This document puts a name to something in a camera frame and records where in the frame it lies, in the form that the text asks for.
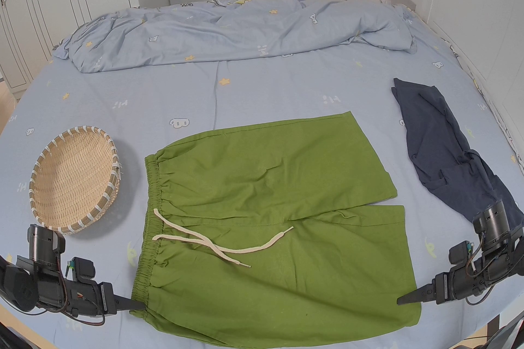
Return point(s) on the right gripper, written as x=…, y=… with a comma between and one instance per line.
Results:
x=460, y=284

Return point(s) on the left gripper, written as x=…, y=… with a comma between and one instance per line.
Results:
x=88, y=298

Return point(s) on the green shorts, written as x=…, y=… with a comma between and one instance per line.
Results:
x=278, y=183

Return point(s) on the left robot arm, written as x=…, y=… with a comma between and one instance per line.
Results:
x=43, y=243

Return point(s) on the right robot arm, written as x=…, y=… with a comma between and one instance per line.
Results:
x=493, y=222

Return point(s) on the round woven basket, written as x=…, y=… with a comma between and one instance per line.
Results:
x=69, y=179

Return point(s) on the dark blue garment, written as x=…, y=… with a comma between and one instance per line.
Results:
x=438, y=143

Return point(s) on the bed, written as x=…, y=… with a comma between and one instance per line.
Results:
x=266, y=93

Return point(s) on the pale blue quilt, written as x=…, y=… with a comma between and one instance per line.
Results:
x=229, y=34

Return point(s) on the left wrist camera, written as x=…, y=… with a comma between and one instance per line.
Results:
x=85, y=269

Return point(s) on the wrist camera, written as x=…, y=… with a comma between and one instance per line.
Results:
x=85, y=269
x=458, y=253

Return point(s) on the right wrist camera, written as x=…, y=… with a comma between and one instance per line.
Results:
x=458, y=253

